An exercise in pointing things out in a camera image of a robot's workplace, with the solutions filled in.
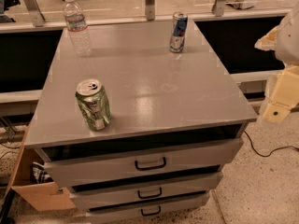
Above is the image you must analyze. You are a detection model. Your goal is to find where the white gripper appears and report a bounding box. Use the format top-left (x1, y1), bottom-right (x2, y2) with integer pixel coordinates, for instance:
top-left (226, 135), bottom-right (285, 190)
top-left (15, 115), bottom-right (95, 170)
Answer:
top-left (254, 4), bottom-right (299, 124)

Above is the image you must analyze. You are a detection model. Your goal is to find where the blue silver redbull can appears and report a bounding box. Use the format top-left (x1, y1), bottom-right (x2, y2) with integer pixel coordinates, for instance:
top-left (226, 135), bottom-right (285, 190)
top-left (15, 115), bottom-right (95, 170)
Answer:
top-left (169, 12), bottom-right (188, 53)

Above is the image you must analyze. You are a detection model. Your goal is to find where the green soda can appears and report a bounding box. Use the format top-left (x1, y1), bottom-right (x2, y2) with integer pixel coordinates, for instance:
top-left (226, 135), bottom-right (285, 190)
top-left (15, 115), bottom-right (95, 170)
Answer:
top-left (76, 78), bottom-right (111, 131)

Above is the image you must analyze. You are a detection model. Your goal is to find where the grey drawer cabinet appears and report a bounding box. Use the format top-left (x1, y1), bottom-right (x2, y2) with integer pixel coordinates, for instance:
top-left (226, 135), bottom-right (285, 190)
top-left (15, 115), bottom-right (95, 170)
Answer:
top-left (23, 19), bottom-right (259, 224)

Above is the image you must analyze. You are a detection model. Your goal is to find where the middle grey drawer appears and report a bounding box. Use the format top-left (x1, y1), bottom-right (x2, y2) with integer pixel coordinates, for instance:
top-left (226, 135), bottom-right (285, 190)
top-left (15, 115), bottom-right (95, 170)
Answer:
top-left (70, 172), bottom-right (223, 209)

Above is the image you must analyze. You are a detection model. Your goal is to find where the grey drawer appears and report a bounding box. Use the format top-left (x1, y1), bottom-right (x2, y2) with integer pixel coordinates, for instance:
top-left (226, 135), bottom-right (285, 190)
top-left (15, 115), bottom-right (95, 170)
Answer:
top-left (45, 138), bottom-right (243, 187)
top-left (70, 172), bottom-right (223, 209)
top-left (86, 191), bottom-right (209, 224)

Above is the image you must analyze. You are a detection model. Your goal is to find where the bottom grey drawer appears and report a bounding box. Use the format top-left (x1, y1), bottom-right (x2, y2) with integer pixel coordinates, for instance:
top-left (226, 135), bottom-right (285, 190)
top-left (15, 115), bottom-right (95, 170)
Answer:
top-left (86, 191), bottom-right (209, 224)

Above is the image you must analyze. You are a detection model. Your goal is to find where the clear plastic water bottle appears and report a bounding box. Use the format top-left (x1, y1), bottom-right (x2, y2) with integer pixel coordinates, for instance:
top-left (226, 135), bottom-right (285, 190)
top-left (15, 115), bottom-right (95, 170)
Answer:
top-left (63, 0), bottom-right (92, 57)

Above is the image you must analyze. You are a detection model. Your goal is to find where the top grey drawer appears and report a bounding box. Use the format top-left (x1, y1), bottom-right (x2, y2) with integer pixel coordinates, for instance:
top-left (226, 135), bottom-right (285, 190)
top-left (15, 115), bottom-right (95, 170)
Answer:
top-left (45, 138), bottom-right (243, 187)

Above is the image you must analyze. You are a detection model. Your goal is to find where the checkered cloth in box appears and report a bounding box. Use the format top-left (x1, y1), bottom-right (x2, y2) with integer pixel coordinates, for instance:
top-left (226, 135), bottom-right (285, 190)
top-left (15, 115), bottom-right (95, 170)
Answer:
top-left (32, 161), bottom-right (53, 184)

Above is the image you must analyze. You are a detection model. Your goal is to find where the brown cardboard box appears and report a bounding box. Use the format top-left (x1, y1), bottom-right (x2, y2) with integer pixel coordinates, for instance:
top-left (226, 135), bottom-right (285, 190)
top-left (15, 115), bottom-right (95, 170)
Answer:
top-left (6, 136), bottom-right (75, 211)

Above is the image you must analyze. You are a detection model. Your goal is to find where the black power cable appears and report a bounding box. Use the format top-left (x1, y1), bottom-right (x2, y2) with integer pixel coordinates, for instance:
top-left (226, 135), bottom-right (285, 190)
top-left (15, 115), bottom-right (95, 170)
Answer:
top-left (243, 130), bottom-right (299, 158)

